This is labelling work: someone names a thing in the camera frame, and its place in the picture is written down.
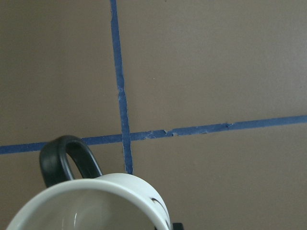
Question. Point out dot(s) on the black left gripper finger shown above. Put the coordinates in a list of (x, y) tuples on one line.
[(177, 226)]

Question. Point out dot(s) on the white mug black handle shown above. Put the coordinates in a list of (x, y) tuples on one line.
[(79, 197)]

